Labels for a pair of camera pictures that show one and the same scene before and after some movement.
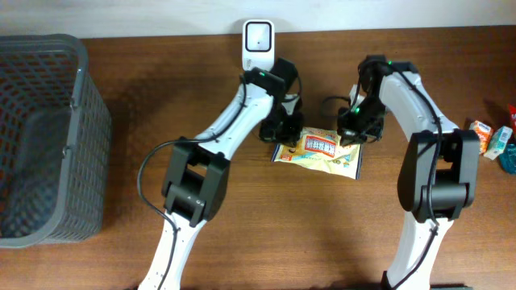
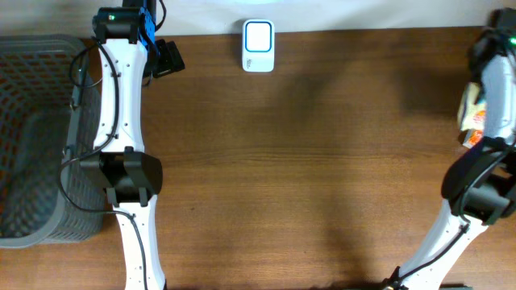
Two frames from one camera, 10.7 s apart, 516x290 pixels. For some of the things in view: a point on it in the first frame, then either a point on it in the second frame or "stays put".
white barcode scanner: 258,44 stays put
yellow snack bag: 322,149 -> 472,114
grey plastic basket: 56,142 stays put
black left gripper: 285,131 -> 172,60
